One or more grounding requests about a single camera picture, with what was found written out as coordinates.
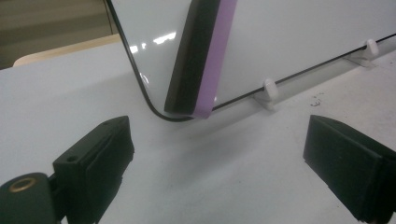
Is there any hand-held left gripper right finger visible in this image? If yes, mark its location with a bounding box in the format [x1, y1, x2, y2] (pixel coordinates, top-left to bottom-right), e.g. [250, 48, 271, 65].
[303, 114, 396, 224]

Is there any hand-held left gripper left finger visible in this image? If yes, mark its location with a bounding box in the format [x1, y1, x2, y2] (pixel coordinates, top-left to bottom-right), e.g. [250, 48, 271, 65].
[52, 115, 135, 224]

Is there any purple and black whiteboard eraser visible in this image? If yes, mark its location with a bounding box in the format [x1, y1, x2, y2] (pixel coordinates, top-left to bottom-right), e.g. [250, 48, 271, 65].
[163, 0, 238, 119]

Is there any white plastic whiteboard foot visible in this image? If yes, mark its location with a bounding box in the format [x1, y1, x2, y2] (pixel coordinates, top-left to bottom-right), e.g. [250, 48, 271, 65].
[344, 38, 380, 68]
[253, 77, 278, 111]

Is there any light wooden table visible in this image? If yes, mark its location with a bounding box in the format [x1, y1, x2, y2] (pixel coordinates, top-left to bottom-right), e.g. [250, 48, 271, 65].
[12, 33, 122, 68]

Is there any white whiteboard with black edge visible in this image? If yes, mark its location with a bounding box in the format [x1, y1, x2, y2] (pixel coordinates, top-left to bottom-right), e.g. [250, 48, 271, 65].
[106, 0, 396, 122]

